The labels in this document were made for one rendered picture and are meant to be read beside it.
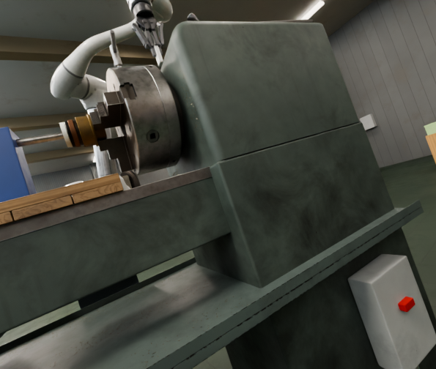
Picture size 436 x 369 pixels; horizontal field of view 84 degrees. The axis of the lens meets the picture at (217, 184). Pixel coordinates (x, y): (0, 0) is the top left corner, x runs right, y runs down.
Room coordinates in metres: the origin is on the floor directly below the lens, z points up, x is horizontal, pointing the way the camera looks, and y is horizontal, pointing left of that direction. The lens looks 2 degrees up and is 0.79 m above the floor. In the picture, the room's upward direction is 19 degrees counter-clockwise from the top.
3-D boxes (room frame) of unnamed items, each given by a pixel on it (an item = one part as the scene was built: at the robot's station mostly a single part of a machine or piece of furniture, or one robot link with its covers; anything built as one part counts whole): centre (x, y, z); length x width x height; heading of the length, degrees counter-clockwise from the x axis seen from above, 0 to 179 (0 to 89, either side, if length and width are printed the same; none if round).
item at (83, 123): (0.68, 0.30, 1.08); 0.09 x 0.09 x 0.09; 26
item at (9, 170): (0.60, 0.48, 1.00); 0.08 x 0.06 x 0.23; 26
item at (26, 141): (0.63, 0.40, 1.08); 0.13 x 0.07 x 0.07; 116
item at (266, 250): (0.94, -0.18, 0.43); 0.60 x 0.48 x 0.86; 116
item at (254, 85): (0.94, -0.18, 1.06); 0.59 x 0.48 x 0.39; 116
